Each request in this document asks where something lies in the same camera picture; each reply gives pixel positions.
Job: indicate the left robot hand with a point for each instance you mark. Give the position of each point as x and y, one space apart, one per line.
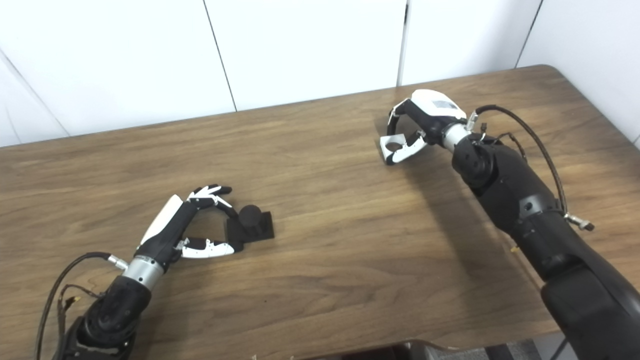
167 230

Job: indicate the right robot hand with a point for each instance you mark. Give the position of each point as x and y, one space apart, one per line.
432 112

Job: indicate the white square piece with hole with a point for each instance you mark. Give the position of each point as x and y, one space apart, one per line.
384 150

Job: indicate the black peg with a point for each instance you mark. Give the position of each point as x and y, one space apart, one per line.
252 222

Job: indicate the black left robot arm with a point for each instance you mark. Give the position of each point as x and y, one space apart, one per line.
115 310

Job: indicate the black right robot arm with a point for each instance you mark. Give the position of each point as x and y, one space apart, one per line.
530 215

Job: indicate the black robot torso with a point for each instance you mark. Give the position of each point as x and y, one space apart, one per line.
400 350

